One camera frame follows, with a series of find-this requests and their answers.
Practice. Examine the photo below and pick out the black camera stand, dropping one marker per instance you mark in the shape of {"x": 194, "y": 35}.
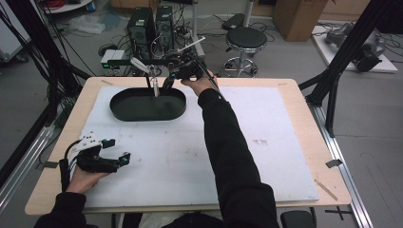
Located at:
{"x": 122, "y": 62}

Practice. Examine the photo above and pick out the white table mat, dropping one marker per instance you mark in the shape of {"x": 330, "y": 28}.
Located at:
{"x": 164, "y": 164}

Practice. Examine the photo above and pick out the black flat floor device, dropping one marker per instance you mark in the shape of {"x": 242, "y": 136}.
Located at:
{"x": 233, "y": 21}

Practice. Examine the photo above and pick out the person's right hand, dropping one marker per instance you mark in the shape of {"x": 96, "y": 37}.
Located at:
{"x": 202, "y": 85}

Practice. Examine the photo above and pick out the person's body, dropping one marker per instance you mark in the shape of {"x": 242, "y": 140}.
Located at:
{"x": 177, "y": 221}

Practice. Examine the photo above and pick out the slim black computer tower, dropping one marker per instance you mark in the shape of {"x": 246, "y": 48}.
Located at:
{"x": 164, "y": 28}

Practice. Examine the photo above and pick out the person's left hand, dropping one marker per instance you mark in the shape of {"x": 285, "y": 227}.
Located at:
{"x": 82, "y": 180}

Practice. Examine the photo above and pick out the aluminium rail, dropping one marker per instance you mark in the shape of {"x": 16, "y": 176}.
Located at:
{"x": 342, "y": 171}
{"x": 22, "y": 164}

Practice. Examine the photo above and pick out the large black computer tower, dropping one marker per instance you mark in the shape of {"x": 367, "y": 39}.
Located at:
{"x": 141, "y": 31}

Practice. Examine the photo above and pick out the black metal frame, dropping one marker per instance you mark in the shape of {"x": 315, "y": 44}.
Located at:
{"x": 335, "y": 69}
{"x": 52, "y": 57}

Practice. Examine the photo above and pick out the white power supply box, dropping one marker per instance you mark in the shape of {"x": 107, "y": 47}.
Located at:
{"x": 112, "y": 60}

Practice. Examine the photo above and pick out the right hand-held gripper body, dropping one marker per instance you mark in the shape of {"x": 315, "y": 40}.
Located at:
{"x": 187, "y": 68}

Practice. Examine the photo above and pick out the white floor board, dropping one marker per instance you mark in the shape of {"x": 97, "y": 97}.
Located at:
{"x": 385, "y": 65}

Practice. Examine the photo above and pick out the white stand leg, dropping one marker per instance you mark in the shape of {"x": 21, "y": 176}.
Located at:
{"x": 197, "y": 28}

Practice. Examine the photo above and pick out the black oval tray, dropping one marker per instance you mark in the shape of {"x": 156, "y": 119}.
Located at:
{"x": 142, "y": 109}

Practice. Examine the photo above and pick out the grey tape piece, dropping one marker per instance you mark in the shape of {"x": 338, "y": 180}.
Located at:
{"x": 333, "y": 163}
{"x": 50, "y": 164}

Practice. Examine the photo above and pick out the thin wooden stick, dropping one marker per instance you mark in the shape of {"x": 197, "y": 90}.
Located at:
{"x": 326, "y": 190}

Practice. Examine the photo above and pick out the black chair part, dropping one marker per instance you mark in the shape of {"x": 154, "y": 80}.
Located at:
{"x": 297, "y": 219}

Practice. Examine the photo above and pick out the black tape cross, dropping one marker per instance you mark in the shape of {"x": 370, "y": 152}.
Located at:
{"x": 339, "y": 211}

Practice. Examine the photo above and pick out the black round stool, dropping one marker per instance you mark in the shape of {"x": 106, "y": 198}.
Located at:
{"x": 246, "y": 37}

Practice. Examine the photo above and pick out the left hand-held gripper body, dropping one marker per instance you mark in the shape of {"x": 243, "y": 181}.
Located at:
{"x": 92, "y": 161}

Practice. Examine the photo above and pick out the clear plastic bag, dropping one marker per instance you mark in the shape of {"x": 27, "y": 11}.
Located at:
{"x": 85, "y": 24}

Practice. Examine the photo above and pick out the brown cardboard box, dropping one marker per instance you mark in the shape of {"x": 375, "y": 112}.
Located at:
{"x": 297, "y": 19}

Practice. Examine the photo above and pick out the grey machine on board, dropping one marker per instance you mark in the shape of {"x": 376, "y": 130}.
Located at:
{"x": 369, "y": 50}

